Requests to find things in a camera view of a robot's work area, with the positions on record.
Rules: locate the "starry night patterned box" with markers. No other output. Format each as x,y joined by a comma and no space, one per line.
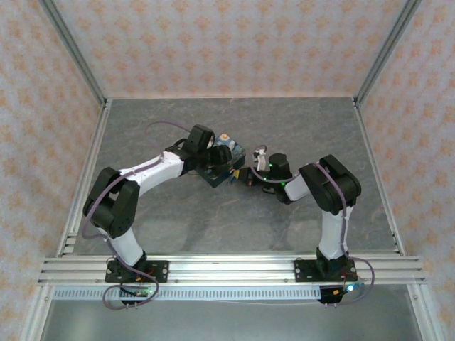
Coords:
220,175

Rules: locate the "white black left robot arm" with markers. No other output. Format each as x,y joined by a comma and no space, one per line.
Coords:
156,170

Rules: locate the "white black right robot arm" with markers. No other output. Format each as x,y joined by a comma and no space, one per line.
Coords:
334,184

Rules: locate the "wide aluminium base beam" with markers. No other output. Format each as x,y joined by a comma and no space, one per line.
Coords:
231,270

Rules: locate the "small circuit board green light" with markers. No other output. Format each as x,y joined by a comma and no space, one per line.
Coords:
142,292
350,287

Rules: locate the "grey metal sheet panel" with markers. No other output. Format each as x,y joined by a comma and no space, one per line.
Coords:
231,321

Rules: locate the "thin aluminium wall rail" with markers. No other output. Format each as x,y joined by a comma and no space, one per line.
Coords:
231,97

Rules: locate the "aluminium frame rail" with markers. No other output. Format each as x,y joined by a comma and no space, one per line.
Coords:
85,142
378,177

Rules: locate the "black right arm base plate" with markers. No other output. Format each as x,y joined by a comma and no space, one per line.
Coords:
305,270

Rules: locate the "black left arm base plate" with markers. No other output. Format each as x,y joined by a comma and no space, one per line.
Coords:
160,271

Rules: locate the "aluminium frame post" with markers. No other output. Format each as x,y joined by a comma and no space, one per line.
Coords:
74,49
387,49

